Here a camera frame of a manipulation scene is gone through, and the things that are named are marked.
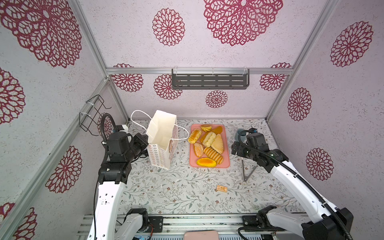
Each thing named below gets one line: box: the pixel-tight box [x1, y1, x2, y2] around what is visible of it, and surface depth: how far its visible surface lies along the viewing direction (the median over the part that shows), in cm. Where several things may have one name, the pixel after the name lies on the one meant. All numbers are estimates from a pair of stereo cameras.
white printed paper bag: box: [146, 110, 179, 170], surface depth 77 cm
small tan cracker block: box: [216, 185, 228, 193], surface depth 86 cm
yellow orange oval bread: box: [196, 157, 217, 167], surface depth 94 cm
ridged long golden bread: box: [203, 147, 224, 165], surface depth 97 cm
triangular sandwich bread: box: [211, 133, 224, 155], surface depth 102 cm
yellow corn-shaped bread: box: [188, 128, 202, 144], surface depth 105 cm
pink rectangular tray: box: [189, 124, 230, 168], surface depth 99 cm
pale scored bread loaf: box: [202, 131, 217, 148], surface depth 100 cm
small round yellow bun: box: [200, 124, 212, 132], surface depth 111 cm
